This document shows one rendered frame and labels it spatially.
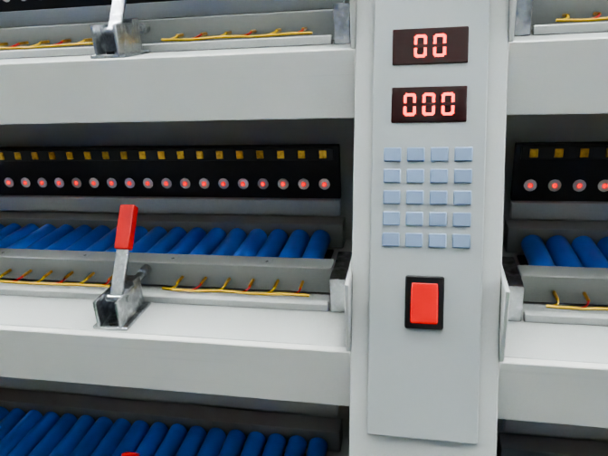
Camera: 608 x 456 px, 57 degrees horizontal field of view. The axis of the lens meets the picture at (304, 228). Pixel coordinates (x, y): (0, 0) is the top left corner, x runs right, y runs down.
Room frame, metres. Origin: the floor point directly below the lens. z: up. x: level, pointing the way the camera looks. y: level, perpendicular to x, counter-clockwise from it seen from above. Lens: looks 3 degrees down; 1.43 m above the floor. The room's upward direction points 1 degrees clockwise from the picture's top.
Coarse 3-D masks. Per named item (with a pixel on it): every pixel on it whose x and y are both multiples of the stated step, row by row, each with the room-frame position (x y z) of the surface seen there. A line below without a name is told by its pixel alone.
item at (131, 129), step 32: (0, 128) 0.65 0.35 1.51; (32, 128) 0.64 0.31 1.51; (64, 128) 0.63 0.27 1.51; (96, 128) 0.62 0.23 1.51; (128, 128) 0.61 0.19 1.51; (160, 128) 0.61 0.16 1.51; (192, 128) 0.60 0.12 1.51; (224, 128) 0.59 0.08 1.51; (256, 128) 0.58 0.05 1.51; (288, 128) 0.58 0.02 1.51; (320, 128) 0.57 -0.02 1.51; (352, 128) 0.56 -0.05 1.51; (512, 128) 0.53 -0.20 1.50; (544, 128) 0.53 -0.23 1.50; (576, 128) 0.52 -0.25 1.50; (352, 160) 0.56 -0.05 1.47; (512, 160) 0.53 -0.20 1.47; (352, 192) 0.56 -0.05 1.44; (352, 224) 0.56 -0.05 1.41
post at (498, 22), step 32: (352, 256) 0.36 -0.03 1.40; (352, 288) 0.36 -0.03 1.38; (352, 320) 0.36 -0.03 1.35; (352, 352) 0.36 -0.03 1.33; (480, 352) 0.35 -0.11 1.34; (352, 384) 0.36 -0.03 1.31; (480, 384) 0.35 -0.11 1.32; (352, 416) 0.36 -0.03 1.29; (480, 416) 0.35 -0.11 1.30; (352, 448) 0.36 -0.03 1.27; (384, 448) 0.36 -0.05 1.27; (416, 448) 0.35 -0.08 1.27; (448, 448) 0.35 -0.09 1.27; (480, 448) 0.35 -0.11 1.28
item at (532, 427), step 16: (528, 432) 0.50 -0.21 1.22; (544, 432) 0.50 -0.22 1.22; (560, 432) 0.50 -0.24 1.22; (576, 432) 0.49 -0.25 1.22; (592, 432) 0.49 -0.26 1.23; (512, 448) 0.49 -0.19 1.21; (528, 448) 0.49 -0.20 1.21; (544, 448) 0.49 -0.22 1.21; (560, 448) 0.48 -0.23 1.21; (576, 448) 0.48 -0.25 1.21; (592, 448) 0.48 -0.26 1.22
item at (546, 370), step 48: (528, 144) 0.49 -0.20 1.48; (576, 144) 0.48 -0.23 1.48; (528, 192) 0.50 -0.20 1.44; (576, 192) 0.49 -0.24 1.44; (528, 240) 0.47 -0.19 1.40; (576, 240) 0.47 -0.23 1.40; (528, 288) 0.41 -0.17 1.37; (576, 288) 0.40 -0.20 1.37; (528, 336) 0.37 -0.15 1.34; (576, 336) 0.37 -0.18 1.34; (528, 384) 0.35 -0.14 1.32; (576, 384) 0.34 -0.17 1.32
